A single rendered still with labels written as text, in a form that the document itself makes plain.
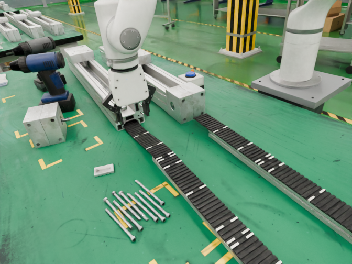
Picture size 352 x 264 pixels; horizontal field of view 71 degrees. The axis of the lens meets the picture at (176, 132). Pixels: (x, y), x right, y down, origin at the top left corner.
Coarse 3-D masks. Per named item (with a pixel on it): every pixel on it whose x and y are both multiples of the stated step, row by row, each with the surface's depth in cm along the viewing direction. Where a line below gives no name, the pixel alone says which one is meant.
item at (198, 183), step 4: (196, 180) 56; (200, 180) 55; (188, 184) 55; (192, 184) 54; (196, 184) 54; (200, 184) 54; (184, 188) 54; (188, 188) 54; (192, 188) 53; (196, 188) 54; (184, 192) 53; (188, 192) 53
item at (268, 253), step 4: (268, 252) 40; (260, 256) 40; (264, 256) 40; (268, 256) 40; (272, 256) 40; (276, 256) 40; (256, 260) 40; (260, 260) 40; (264, 260) 40; (268, 260) 39; (272, 260) 39; (276, 260) 40
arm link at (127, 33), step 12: (120, 0) 51; (132, 0) 50; (144, 0) 52; (156, 0) 54; (120, 12) 51; (132, 12) 51; (144, 12) 52; (120, 24) 52; (132, 24) 52; (144, 24) 53; (108, 36) 55; (120, 36) 53; (132, 36) 53; (144, 36) 55; (120, 48) 54; (132, 48) 55
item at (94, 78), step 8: (72, 64) 125; (80, 64) 116; (88, 64) 126; (96, 64) 115; (80, 72) 108; (88, 72) 115; (96, 72) 114; (104, 72) 105; (80, 80) 117; (88, 80) 98; (96, 80) 106; (104, 80) 105; (88, 88) 105; (96, 88) 91; (104, 88) 98; (96, 96) 93; (104, 96) 84; (112, 104) 79; (136, 104) 82; (104, 112) 90; (112, 112) 78; (120, 112) 78; (128, 112) 82; (136, 112) 81; (112, 120) 82; (128, 120) 81; (144, 120) 85; (120, 128) 82
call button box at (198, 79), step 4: (180, 76) 101; (184, 76) 101; (188, 76) 100; (192, 76) 99; (196, 76) 100; (200, 76) 100; (184, 80) 98; (188, 80) 97; (192, 80) 98; (196, 80) 99; (200, 80) 100; (196, 84) 100; (200, 84) 101
